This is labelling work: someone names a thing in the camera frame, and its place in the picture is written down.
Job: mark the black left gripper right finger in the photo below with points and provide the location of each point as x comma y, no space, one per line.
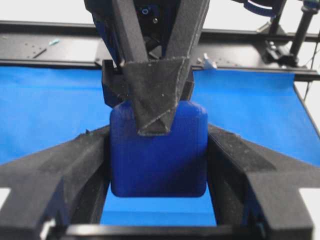
251,184

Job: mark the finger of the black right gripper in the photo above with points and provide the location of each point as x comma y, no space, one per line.
156,86

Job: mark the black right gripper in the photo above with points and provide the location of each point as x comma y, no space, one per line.
131,29

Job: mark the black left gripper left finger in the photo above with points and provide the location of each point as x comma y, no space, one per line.
67,182

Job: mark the blue block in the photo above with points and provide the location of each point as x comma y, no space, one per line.
172,165

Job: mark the blue table cloth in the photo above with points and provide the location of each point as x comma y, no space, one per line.
42,107

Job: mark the black aluminium frame rail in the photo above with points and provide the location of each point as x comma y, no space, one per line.
67,45

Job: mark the black camera stand pole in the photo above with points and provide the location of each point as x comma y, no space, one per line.
280,54

